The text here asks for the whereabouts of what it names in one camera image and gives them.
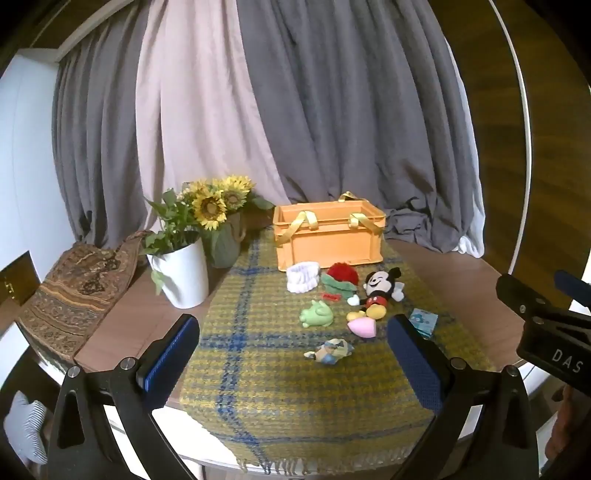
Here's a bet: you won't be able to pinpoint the green leafy plant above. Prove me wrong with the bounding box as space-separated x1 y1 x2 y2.
141 188 204 296

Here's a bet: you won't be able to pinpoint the green frog plush toy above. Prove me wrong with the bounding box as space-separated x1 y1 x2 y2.
299 299 334 328

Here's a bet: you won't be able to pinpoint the white ring hoop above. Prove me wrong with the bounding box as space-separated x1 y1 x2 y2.
489 0 532 282

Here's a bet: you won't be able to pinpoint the white knitted sock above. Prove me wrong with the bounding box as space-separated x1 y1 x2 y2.
285 261 321 293

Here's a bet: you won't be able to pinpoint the grey curtain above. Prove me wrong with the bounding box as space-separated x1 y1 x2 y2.
54 0 160 250
235 0 485 257

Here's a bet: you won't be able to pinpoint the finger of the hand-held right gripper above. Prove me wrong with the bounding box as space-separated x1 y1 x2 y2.
554 271 591 310
496 273 556 324

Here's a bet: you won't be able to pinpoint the white cloth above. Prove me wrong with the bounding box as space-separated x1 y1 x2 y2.
455 233 485 259

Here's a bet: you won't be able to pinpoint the brown patterned cloth bag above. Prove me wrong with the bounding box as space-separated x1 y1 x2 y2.
17 230 155 365

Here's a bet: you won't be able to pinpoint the sunflower bouquet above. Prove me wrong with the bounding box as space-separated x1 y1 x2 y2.
178 174 275 232

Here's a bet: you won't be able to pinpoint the striped cushion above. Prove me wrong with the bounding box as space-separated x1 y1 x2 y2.
4 391 49 466

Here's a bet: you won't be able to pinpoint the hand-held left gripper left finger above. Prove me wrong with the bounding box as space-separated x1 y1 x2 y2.
46 314 200 480

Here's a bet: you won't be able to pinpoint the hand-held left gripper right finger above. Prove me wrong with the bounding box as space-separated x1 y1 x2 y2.
387 315 541 480

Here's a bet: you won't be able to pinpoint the blue card packet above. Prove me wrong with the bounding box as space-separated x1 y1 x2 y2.
409 308 439 337

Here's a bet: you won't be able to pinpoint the dark green vase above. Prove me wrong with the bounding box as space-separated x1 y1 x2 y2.
205 212 247 268

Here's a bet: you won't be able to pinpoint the small blue beige plush toy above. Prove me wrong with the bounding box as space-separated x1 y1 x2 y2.
303 338 354 365

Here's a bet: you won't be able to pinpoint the red pompom plush green leaves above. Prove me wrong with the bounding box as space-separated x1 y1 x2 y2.
321 263 360 300

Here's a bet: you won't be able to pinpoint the pale pink curtain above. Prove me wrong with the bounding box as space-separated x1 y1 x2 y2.
134 0 296 213

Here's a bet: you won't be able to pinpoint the person's right forearm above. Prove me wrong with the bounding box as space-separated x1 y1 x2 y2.
545 383 591 463

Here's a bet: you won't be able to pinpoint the white flowerpot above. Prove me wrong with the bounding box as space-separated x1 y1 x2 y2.
147 236 210 309

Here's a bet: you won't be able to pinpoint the yellow plaid table runner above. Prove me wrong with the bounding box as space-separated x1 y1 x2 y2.
179 228 497 476

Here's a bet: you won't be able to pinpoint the orange basket with yellow handles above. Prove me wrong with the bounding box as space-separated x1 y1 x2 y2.
272 193 386 272

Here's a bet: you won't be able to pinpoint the mouse plush toy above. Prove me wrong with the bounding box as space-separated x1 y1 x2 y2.
346 267 407 322

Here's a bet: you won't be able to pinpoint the pink heart-shaped sponge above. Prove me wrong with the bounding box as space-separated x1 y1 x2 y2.
347 318 377 341

